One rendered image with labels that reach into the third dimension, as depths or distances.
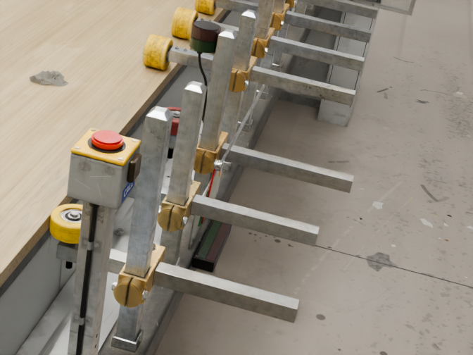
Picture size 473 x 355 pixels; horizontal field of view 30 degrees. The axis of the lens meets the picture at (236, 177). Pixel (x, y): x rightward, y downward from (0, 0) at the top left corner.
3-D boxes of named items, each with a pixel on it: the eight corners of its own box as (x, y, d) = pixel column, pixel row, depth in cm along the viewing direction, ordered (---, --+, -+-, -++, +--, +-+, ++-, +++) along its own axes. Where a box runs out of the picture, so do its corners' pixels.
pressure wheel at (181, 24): (198, 5, 239) (189, 27, 235) (198, 25, 245) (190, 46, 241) (177, 0, 239) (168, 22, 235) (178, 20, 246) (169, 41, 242)
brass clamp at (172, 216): (200, 203, 182) (203, 182, 180) (182, 236, 170) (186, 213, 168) (171, 196, 183) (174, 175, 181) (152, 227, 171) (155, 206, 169)
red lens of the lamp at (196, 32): (222, 34, 185) (224, 25, 184) (215, 44, 180) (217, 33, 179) (195, 28, 186) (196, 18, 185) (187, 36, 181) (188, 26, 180)
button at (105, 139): (126, 146, 113) (127, 134, 112) (115, 158, 109) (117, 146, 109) (96, 138, 113) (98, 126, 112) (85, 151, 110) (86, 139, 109)
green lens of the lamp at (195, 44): (220, 46, 186) (222, 36, 185) (213, 55, 181) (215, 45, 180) (193, 39, 187) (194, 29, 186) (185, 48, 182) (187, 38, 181)
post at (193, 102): (172, 292, 185) (207, 82, 162) (167, 301, 182) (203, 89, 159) (156, 288, 185) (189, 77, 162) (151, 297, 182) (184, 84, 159)
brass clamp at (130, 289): (165, 270, 161) (169, 247, 158) (142, 312, 149) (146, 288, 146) (133, 261, 161) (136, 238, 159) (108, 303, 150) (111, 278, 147)
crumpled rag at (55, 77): (67, 75, 207) (67, 65, 205) (70, 86, 201) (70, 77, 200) (28, 72, 204) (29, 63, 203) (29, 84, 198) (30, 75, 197)
